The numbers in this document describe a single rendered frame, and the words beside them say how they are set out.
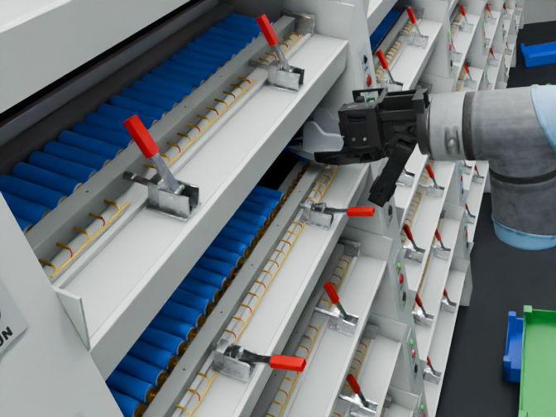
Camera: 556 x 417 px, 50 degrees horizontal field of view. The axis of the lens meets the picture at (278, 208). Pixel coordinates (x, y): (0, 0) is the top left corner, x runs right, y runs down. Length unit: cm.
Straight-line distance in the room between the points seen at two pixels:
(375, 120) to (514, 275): 144
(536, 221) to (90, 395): 60
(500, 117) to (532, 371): 111
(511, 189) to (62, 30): 58
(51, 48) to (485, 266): 194
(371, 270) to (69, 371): 71
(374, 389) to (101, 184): 73
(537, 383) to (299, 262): 112
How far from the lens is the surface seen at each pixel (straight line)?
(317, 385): 86
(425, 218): 150
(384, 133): 83
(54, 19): 40
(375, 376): 113
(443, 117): 78
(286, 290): 71
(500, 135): 77
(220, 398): 62
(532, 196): 81
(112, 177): 52
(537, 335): 181
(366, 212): 77
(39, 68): 40
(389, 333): 118
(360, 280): 101
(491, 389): 182
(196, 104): 63
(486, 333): 196
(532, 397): 176
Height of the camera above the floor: 138
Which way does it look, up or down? 30 degrees down
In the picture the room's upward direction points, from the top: 15 degrees counter-clockwise
